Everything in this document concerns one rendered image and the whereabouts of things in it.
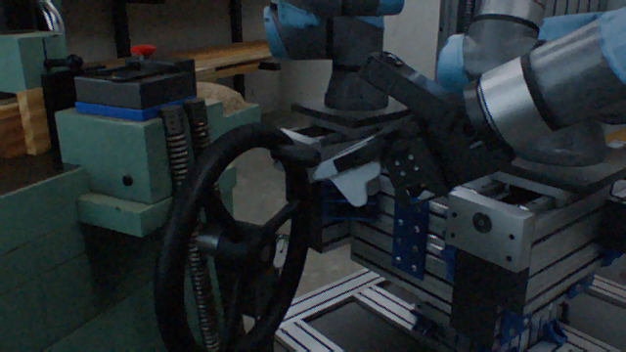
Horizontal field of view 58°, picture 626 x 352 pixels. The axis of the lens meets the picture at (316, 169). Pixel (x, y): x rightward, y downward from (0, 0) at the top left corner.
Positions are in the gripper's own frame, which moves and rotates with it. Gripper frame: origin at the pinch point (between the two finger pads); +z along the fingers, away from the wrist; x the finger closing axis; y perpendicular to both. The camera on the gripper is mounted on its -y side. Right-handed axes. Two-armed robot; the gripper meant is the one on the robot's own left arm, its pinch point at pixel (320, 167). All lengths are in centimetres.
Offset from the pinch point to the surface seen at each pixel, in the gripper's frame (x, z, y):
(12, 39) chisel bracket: -9.2, 24.5, -30.0
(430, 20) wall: 334, 76, -32
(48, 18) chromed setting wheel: 6, 34, -37
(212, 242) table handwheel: -7.7, 12.7, 1.9
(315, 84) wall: 349, 186, -33
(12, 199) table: -21.1, 20.9, -11.8
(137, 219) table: -14.0, 14.6, -4.3
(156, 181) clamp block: -11.0, 12.6, -7.0
